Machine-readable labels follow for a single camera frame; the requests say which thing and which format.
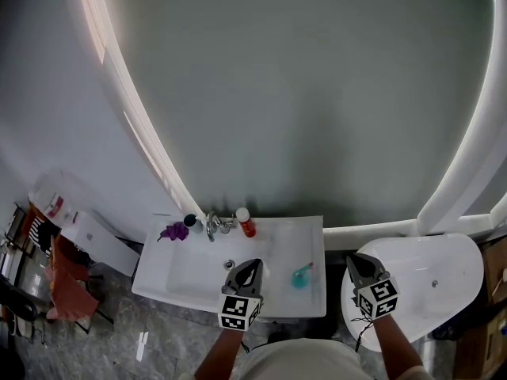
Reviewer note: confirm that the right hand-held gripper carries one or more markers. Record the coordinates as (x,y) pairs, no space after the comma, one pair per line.
(378,297)

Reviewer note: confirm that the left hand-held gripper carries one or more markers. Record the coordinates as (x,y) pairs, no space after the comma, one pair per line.
(237,309)

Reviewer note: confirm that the teal spray bottle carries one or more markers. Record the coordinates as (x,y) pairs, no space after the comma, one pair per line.
(300,278)

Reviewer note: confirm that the person's right forearm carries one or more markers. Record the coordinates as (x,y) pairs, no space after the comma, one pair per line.
(396,343)

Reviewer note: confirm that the person's left forearm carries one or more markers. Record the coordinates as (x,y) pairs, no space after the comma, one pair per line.
(222,354)

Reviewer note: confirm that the red bottle white cap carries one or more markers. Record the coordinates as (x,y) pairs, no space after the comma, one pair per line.
(247,226)

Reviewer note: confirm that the metal sink drain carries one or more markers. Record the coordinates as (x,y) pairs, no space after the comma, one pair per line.
(229,263)

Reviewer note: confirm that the white ceramic sink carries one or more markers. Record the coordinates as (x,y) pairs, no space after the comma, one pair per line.
(190,269)

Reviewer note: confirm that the chrome faucet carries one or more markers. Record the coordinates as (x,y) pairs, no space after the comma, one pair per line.
(210,228)

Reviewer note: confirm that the white bathtub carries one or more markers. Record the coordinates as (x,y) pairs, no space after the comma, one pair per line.
(431,259)

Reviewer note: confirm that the dark cup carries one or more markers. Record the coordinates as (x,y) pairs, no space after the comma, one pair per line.
(192,223)

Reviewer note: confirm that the purple cloth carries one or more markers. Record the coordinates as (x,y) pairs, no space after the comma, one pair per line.
(174,232)

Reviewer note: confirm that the person's white shirt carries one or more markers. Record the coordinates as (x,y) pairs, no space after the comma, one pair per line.
(309,360)

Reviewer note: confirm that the orange cloth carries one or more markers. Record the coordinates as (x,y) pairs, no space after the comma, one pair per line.
(67,291)

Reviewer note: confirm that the large white framed mirror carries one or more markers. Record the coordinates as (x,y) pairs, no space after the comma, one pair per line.
(297,93)

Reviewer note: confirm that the clear plastic jug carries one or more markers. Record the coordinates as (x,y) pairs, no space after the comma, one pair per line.
(53,200)

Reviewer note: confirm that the black and white striped cloth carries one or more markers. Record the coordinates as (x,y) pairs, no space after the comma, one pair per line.
(39,232)

